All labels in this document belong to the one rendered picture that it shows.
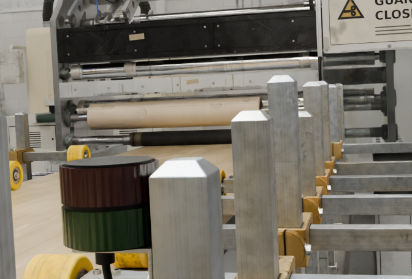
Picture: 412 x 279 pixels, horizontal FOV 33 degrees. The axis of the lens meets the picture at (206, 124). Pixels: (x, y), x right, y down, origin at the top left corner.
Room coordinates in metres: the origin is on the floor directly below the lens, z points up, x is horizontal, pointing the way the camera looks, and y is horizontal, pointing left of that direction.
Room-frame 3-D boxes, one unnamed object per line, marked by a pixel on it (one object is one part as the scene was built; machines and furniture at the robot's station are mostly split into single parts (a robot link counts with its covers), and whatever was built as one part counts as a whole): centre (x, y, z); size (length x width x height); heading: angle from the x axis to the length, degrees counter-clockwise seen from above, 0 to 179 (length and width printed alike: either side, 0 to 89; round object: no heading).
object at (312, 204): (1.16, -0.16, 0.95); 0.14 x 0.06 x 0.05; 167
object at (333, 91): (2.11, -0.39, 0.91); 0.04 x 0.04 x 0.48; 77
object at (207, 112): (3.07, -0.06, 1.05); 1.43 x 0.12 x 0.12; 77
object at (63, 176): (0.42, 0.06, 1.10); 0.06 x 0.06 x 0.02
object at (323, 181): (1.40, -0.22, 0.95); 0.14 x 0.06 x 0.05; 167
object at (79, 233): (0.42, 0.06, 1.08); 0.06 x 0.06 x 0.02
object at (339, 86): (2.59, -0.50, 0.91); 0.04 x 0.04 x 0.48; 77
